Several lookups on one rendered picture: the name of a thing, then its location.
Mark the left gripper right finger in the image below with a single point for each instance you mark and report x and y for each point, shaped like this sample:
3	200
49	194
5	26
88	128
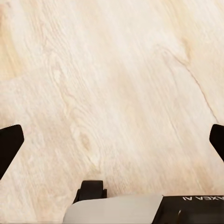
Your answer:
217	139

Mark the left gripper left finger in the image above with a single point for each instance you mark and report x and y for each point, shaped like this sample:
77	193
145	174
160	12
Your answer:
11	140

